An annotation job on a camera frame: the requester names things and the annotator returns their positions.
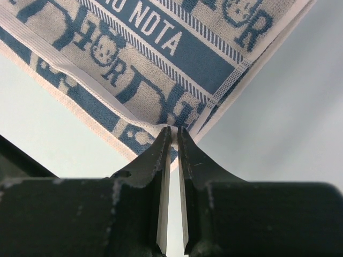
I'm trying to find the blue white patterned towel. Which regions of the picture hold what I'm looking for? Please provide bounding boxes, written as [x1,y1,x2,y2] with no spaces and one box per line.
[1,1,314,160]

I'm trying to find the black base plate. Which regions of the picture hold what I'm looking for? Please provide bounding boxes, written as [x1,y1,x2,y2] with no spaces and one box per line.
[1,136,57,180]

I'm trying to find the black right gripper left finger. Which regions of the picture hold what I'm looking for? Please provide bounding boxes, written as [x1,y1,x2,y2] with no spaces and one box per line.
[1,127,172,256]

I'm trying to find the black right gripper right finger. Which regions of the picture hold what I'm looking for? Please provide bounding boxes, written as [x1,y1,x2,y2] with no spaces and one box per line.
[177,127,342,256]

